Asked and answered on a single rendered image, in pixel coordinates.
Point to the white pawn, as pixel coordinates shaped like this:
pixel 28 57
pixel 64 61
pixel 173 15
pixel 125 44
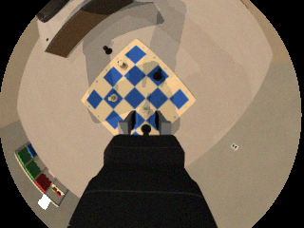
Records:
pixel 113 98

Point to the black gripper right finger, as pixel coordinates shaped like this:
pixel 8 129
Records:
pixel 163 126

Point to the white rook chess piece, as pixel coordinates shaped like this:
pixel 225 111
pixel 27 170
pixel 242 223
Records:
pixel 122 65

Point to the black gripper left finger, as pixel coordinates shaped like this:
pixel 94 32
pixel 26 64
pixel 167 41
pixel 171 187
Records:
pixel 127 125

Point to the blue and cream chessboard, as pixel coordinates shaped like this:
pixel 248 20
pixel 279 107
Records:
pixel 135 87

